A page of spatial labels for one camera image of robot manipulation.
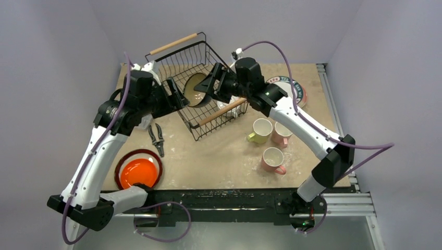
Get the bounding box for dusty pink mug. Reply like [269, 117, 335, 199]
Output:
[261, 147, 287, 175]

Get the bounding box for black pliers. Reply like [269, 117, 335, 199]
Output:
[148, 123, 165, 158]

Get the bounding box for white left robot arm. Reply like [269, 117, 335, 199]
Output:
[47, 70, 189, 231]

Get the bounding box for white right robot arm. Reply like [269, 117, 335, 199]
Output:
[194, 57, 355, 212]

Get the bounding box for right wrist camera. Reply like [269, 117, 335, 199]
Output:
[231, 48, 243, 63]

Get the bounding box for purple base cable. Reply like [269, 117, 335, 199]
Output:
[133, 202, 192, 243]

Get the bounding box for dark blue beige bowl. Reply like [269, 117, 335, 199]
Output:
[183, 72, 212, 108]

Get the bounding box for green rimmed white plate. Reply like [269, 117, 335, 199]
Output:
[266, 76, 301, 103]

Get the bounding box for light pink mug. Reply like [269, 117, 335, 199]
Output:
[271, 122, 293, 149]

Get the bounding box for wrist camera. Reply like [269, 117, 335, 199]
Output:
[231, 48, 243, 63]
[131, 61, 161, 84]

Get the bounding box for white cup with handle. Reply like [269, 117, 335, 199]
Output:
[216, 98, 242, 119]

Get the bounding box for orange plate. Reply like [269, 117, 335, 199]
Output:
[119, 158, 159, 189]

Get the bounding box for clear plastic screw box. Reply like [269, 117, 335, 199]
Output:
[136, 114, 154, 130]

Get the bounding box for dark red clear plate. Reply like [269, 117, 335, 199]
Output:
[114, 149, 164, 190]

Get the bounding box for yellow-green mug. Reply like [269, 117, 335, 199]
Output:
[247, 118, 273, 144]

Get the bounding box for black wire dish rack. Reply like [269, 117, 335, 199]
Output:
[145, 32, 248, 141]

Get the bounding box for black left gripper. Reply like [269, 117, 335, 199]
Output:
[139, 77, 189, 118]

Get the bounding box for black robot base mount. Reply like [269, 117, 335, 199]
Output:
[132, 187, 329, 229]

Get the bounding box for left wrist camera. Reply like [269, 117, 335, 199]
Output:
[131, 61, 161, 84]

